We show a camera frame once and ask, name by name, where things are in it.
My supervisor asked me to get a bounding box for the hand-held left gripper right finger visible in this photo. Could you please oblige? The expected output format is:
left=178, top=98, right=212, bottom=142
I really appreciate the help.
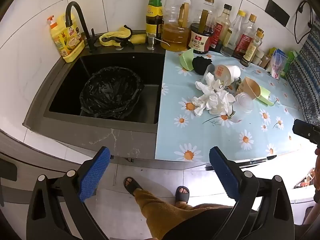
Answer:
left=209, top=146, right=295, bottom=240

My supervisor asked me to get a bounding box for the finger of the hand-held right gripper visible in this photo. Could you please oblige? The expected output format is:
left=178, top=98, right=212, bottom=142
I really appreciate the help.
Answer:
left=292, top=119, right=320, bottom=146

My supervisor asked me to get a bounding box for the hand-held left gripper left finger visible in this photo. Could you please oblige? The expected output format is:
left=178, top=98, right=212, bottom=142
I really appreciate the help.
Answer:
left=26, top=146, right=112, bottom=240

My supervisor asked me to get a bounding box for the black trash bag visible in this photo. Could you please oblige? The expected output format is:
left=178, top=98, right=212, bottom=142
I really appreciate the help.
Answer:
left=79, top=66, right=145, bottom=118

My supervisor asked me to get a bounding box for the white paper cup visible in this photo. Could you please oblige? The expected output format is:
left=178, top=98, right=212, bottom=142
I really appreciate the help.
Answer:
left=214, top=64, right=241, bottom=86

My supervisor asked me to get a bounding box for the person's right leg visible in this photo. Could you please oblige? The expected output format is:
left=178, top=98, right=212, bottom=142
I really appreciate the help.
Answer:
left=175, top=201, right=234, bottom=214

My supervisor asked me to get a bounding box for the person's leg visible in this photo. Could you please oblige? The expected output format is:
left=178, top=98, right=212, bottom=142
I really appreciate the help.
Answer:
left=134, top=189, right=203, bottom=240
left=175, top=201, right=234, bottom=214

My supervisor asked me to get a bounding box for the black slipper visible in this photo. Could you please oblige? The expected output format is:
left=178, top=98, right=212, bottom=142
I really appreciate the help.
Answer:
left=174, top=186, right=190, bottom=204
left=123, top=176, right=144, bottom=197

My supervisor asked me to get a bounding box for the blue patterned cloth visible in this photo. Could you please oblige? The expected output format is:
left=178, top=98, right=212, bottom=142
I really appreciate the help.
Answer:
left=285, top=26, right=320, bottom=126

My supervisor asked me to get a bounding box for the person's black top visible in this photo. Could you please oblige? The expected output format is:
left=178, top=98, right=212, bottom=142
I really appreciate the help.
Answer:
left=162, top=207, right=253, bottom=240

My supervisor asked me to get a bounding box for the white storage bin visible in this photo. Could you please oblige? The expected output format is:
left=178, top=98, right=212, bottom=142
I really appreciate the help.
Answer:
left=291, top=167, right=316, bottom=204

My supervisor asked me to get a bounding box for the daisy print tablecloth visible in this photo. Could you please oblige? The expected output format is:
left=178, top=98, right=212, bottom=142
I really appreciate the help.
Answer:
left=154, top=47, right=313, bottom=162

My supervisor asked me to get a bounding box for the clear plastic cup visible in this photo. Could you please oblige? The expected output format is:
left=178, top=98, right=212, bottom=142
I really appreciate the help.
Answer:
left=204, top=64, right=217, bottom=83
left=234, top=92, right=254, bottom=113

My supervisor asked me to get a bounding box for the green package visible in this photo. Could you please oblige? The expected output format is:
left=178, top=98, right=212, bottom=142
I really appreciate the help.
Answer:
left=280, top=51, right=298, bottom=79

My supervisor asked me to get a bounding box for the tan paper cup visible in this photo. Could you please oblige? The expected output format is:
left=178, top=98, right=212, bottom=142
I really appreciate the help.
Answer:
left=236, top=76, right=262, bottom=101

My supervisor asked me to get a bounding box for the crumpled white tissue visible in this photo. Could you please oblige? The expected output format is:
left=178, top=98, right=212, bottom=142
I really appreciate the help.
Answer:
left=191, top=72, right=237, bottom=117

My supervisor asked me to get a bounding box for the person's left leg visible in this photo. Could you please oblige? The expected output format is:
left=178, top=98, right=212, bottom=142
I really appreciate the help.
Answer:
left=134, top=189, right=203, bottom=240

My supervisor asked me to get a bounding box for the brown small jar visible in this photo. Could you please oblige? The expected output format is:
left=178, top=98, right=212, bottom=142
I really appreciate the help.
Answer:
left=260, top=55, right=272, bottom=69

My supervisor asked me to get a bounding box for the black kitchen sink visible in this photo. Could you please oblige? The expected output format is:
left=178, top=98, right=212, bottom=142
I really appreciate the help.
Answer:
left=44, top=52, right=167, bottom=134

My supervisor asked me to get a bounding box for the white label small jar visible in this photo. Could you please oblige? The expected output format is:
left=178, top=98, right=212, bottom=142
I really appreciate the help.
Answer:
left=251, top=50, right=265, bottom=65

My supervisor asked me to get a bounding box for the beige label bottle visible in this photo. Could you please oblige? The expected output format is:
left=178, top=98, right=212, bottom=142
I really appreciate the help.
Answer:
left=241, top=28, right=264, bottom=67

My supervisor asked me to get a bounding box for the red label yellow cap bottle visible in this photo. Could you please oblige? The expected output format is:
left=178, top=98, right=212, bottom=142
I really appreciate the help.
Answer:
left=234, top=14, right=258, bottom=59

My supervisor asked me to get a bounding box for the black cloth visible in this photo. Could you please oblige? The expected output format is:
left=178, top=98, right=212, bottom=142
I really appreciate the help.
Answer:
left=192, top=56, right=213, bottom=76

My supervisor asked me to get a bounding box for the light green plastic cup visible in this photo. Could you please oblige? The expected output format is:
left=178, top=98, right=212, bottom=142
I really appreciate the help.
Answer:
left=179, top=48, right=197, bottom=71

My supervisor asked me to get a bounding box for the clear yellow cap bottle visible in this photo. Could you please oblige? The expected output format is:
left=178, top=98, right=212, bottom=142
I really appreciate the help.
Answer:
left=221, top=10, right=247, bottom=57

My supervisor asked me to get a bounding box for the black cap sauce bottle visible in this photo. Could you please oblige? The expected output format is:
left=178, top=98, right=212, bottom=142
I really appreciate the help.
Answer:
left=209, top=4, right=233, bottom=53

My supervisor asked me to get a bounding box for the soy sauce jug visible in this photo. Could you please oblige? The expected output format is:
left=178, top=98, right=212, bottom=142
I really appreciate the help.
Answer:
left=187, top=0, right=217, bottom=55

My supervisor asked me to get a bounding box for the yellow dish soap bottle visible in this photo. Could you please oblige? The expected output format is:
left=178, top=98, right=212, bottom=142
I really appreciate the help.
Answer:
left=47, top=14, right=85, bottom=63

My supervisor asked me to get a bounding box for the yellow cloth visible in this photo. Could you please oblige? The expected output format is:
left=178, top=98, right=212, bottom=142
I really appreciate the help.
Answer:
left=99, top=25, right=133, bottom=47

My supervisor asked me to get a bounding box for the yellow sponge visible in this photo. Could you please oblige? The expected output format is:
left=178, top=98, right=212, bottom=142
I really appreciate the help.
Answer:
left=130, top=34, right=147, bottom=44

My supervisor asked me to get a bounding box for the metal soap dispenser pump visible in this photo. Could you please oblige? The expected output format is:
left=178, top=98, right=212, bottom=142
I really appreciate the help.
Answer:
left=146, top=32, right=171, bottom=51

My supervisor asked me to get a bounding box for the large clear oil jug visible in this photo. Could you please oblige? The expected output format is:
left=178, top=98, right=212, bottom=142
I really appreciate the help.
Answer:
left=160, top=0, right=198, bottom=52

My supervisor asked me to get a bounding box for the black faucet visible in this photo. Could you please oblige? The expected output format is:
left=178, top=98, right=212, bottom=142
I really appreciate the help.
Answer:
left=65, top=1, right=97, bottom=53

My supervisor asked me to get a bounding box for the green label oil bottle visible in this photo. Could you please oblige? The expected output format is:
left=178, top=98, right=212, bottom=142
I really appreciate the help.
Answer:
left=146, top=0, right=164, bottom=40

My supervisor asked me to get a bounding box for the black power cable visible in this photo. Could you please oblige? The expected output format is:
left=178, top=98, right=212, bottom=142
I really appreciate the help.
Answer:
left=294, top=0, right=314, bottom=45

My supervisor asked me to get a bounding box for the black wall socket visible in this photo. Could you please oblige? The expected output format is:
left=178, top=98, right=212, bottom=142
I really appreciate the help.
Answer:
left=265, top=0, right=291, bottom=27

